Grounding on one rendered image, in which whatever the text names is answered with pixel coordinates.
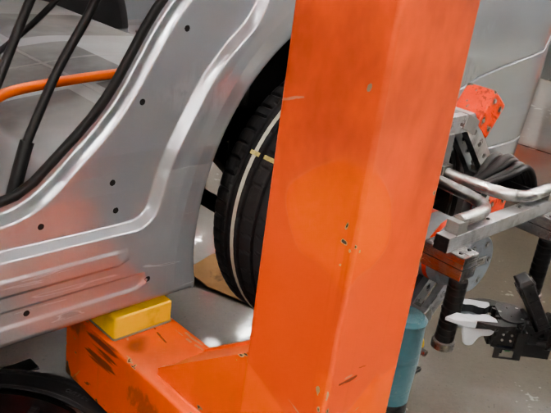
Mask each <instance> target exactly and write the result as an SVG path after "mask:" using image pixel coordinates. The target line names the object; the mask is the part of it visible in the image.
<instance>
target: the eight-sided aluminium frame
mask: <svg viewBox="0 0 551 413"><path fill-rule="evenodd" d="M479 123H480V121H479V120H478V119H477V117H476V113H474V112H471V111H467V110H464V109H462V108H459V107H456V108H455V112H454V116H453V123H452V126H451V130H450V133H451V134H455V139H454V142H453V145H454V147H455V150H456V152H457V154H458V157H459V160H460V162H461V163H462V167H463V169H464V174H466V175H470V176H472V177H473V176H474V175H475V173H476V172H477V171H478V169H479V168H480V166H481V165H482V163H483V162H484V161H485V159H486V158H487V157H488V155H490V151H489V149H488V147H487V144H486V141H485V138H484V135H483V133H482V131H481V129H480V127H479V126H478V124H479ZM470 209H471V204H470V203H469V202H466V201H464V200H462V199H461V198H458V201H457V205H456V208H455V212H454V216H455V215H456V214H459V213H462V212H464V211H468V210H470ZM434 285H435V282H434V281H432V280H430V279H428V278H427V277H425V276H423V277H422V279H421V281H420V282H419V283H418V285H417V286H416V287H415V289H414V291H413V295H412V301H411V305H410V306H413V307H416V308H417V309H418V310H420V311H421V312H422V313H423V314H424V315H425V316H426V318H427V319H428V322H429V321H430V320H431V317H432V315H433V314H434V312H435V310H436V309H437V308H438V306H439V304H440V303H441V302H442V301H443V299H444V295H445V292H446V288H447V285H440V284H436V285H435V287H434ZM433 287H434V289H433V290H432V291H431V293H430V295H429V296H428V298H427V299H426V300H425V301H424V299H425V298H426V296H427V295H428V293H429V292H430V290H431V289H432V288H433ZM423 301H424V303H423V304H422V302H423Z"/></svg>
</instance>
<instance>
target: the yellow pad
mask: <svg viewBox="0 0 551 413"><path fill-rule="evenodd" d="M89 321H90V322H91V323H93V324H94V325H95V326H96V327H97V328H98V329H100V330H101V331H102V332H103V333H104V334H105V335H107V336H108V337H109V338H110V339H111V340H112V341H114V342H115V341H118V340H121V339H123V338H127V337H129V336H132V335H135V334H139V333H141V332H143V331H146V330H149V329H152V328H155V327H157V326H160V325H164V324H166V323H169V322H171V300H170V299H169V298H167V297H166V296H162V297H158V298H155V299H153V300H150V301H146V302H142V303H140V304H137V305H134V306H130V307H127V308H125V309H121V310H119V311H114V312H112V313H109V314H106V315H102V316H99V317H97V318H93V319H91V320H89Z"/></svg>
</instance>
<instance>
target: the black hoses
mask: <svg viewBox="0 0 551 413"><path fill-rule="evenodd" d="M473 177H475V178H477V179H481V180H484V181H486V182H489V183H492V184H499V185H501V186H504V187H505V188H512V189H520V190H525V189H530V188H535V187H538V186H537V178H536V174H535V170H534V169H533V167H532V166H530V165H526V164H525V163H523V162H522V161H519V160H518V159H517V158H516V157H515V156H514V155H513V154H510V153H508V154H502V153H501V152H493V153H491V154H490V155H488V157H487V158H486V159H485V161H484V162H483V163H482V165H481V166H480V168H479V169H478V171H477V172H476V173H475V175H474V176H473Z"/></svg>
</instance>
